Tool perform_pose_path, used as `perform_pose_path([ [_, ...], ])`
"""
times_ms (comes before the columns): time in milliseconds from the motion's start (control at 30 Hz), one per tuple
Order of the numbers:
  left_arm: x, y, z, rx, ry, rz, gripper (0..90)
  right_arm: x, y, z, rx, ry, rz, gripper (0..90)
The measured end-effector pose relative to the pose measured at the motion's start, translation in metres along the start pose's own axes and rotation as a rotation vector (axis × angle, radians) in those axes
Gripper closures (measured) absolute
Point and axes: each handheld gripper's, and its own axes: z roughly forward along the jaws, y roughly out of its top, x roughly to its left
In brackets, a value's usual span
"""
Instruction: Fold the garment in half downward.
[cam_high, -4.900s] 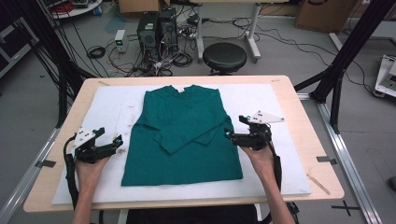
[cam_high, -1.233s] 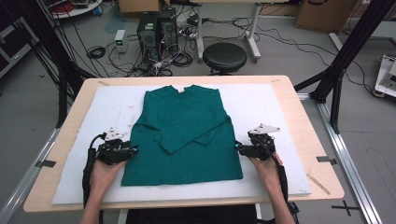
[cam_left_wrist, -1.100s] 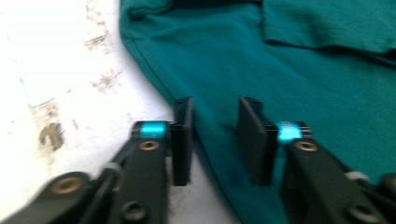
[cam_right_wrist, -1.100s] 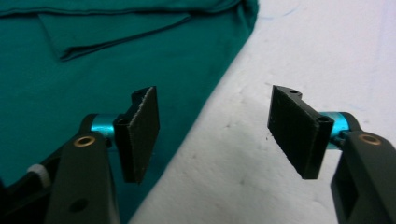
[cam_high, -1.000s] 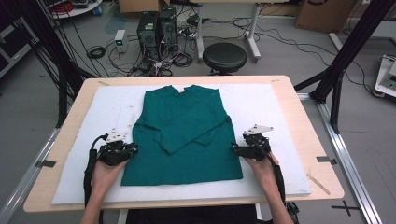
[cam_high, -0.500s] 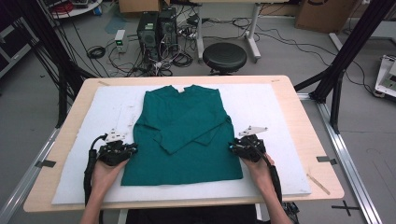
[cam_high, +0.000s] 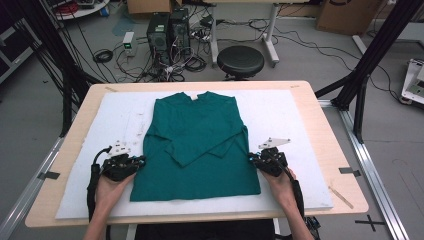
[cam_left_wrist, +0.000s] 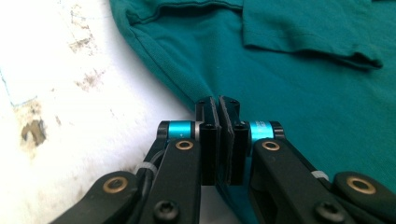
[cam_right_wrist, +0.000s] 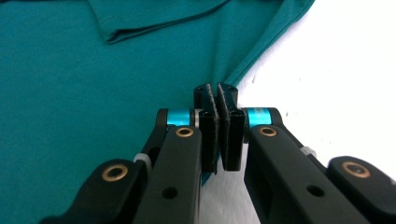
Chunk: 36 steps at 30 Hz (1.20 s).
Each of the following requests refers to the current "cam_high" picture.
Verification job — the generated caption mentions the white foam mat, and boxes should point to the white foam mat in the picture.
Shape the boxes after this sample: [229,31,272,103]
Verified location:
[54,89,334,220]

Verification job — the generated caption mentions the person's dark trousers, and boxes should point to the person's dark trousers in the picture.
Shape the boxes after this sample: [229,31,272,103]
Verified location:
[134,218,278,240]

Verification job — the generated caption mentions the green long-sleeved shirt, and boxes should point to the green long-sleeved shirt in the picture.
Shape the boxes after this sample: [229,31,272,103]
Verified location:
[129,91,262,203]

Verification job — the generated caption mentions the low cardboard box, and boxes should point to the low cardboard box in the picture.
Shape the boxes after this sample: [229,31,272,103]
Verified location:
[126,0,183,15]

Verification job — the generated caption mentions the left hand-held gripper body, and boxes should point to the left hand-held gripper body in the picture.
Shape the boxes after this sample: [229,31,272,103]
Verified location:
[100,139,140,183]

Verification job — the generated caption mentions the black metal frame post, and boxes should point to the black metal frame post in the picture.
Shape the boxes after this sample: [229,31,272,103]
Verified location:
[314,0,424,144]
[13,0,103,138]

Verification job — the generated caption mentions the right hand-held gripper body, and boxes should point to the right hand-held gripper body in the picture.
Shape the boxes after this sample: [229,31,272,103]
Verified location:
[258,137,292,178]

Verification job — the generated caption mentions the black tape strip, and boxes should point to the black tape strip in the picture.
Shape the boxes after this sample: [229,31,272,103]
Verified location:
[36,170,61,181]
[338,166,362,178]

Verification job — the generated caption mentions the tangle of floor cables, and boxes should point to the tangle of floor cables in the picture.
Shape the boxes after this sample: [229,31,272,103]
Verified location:
[113,33,208,84]

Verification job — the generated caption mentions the white round table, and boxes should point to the white round table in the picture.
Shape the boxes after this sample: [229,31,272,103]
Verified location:
[49,0,111,21]

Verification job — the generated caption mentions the white desk frame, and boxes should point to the white desk frame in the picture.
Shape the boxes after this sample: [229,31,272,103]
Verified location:
[209,0,311,68]

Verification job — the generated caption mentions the person's right hand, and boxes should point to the person's right hand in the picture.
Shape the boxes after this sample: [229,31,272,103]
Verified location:
[260,167,300,210]

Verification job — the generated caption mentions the aluminium rail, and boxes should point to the aluminium rail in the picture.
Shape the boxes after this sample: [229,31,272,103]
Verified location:
[0,136,65,240]
[317,98,411,240]

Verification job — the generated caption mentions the brown tape strip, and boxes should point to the brown tape strip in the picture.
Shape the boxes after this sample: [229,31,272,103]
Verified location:
[328,185,355,211]

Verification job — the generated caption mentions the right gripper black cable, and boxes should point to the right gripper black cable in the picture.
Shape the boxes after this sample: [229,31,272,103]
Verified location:
[282,165,323,238]

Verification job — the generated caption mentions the large cardboard box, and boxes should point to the large cardboard box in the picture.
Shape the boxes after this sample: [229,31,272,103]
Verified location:
[315,0,385,37]

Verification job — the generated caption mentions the black computer tower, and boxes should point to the black computer tower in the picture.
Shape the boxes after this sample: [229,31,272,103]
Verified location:
[146,12,171,65]
[169,7,192,58]

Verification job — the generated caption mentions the small white box green light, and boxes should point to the small white box green light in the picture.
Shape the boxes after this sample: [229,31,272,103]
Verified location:
[121,31,138,57]

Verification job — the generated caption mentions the long black floor cable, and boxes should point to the long black floor cable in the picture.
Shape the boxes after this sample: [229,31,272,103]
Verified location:
[248,18,403,103]

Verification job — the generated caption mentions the white machine part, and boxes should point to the white machine part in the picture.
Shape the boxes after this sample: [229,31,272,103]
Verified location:
[399,58,424,106]

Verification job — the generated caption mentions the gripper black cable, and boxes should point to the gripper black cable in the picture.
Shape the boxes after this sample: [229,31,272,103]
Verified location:
[282,165,323,238]
[86,145,113,223]

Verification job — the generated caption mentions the person's left hand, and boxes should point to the person's left hand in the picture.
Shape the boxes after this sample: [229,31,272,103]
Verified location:
[95,171,138,210]

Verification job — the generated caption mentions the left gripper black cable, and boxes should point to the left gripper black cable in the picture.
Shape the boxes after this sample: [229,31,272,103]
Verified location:
[86,145,113,223]

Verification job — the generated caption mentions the coiled black cable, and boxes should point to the coiled black cable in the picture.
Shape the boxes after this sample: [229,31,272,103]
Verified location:
[92,48,115,65]

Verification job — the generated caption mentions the black round stool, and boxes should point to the black round stool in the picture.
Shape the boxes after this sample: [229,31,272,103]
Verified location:
[216,44,266,81]

